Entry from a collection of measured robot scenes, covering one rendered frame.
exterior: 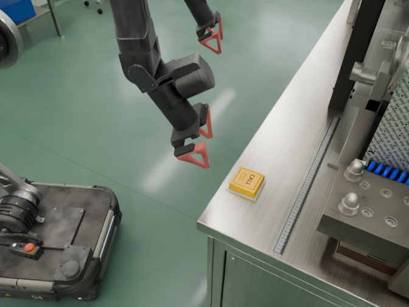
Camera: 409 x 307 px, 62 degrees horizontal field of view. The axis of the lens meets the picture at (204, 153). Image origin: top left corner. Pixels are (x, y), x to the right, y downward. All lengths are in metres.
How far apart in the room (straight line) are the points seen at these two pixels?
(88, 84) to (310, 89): 2.12
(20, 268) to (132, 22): 1.29
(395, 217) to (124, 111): 2.18
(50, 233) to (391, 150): 1.39
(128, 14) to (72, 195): 1.34
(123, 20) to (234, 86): 2.30
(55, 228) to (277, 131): 1.10
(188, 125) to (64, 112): 2.14
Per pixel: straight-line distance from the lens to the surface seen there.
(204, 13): 1.11
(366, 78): 0.84
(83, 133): 2.53
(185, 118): 0.68
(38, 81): 3.23
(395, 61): 0.75
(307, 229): 0.85
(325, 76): 1.36
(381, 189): 0.80
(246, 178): 0.88
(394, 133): 0.80
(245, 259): 0.85
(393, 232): 0.74
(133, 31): 0.60
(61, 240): 1.66
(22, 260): 1.70
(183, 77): 0.64
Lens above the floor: 1.58
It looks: 45 degrees down
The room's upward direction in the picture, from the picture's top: straight up
